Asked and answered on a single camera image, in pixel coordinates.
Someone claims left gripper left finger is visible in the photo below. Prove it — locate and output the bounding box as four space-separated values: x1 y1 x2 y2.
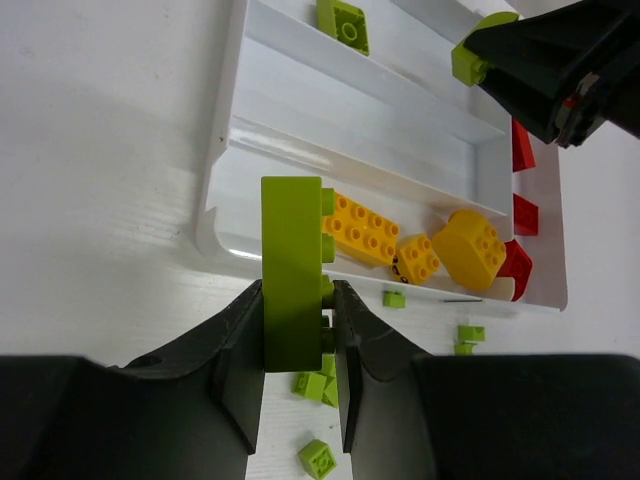
1 283 265 479

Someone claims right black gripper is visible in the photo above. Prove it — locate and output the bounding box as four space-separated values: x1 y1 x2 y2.
463 1 639 148

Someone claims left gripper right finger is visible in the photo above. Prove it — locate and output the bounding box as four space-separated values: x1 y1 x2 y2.
333 281 639 479

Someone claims green sloped lego brick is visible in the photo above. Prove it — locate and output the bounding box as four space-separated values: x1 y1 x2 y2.
451 12 520 87

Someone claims small green lego cube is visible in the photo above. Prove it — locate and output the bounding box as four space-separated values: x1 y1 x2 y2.
298 439 337 480

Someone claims small red lego brick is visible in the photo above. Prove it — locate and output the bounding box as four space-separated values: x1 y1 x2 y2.
513 193 539 236

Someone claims small yellow lego brick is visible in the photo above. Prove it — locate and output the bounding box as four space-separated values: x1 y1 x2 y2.
391 234 441 285

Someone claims yellow lego brick large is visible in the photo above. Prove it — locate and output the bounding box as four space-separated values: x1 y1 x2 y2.
432 210 507 291

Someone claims red lego brick large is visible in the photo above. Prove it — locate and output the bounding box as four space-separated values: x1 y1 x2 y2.
497 239 533 302

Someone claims green square lego brick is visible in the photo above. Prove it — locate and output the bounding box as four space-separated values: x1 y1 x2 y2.
316 0 370 56

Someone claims red sloped lego brick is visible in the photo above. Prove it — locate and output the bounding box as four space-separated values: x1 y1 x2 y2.
511 119 536 173

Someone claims small green lego pair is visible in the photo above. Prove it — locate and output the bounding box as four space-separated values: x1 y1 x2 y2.
292 354 339 408

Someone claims small green lego right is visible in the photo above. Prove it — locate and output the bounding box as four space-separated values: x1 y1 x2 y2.
454 325 485 356

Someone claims tiny green lego near tray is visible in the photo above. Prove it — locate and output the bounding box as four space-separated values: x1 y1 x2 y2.
382 291 406 309

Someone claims white divided sorting tray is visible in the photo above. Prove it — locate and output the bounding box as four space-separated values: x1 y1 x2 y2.
195 1 568 311

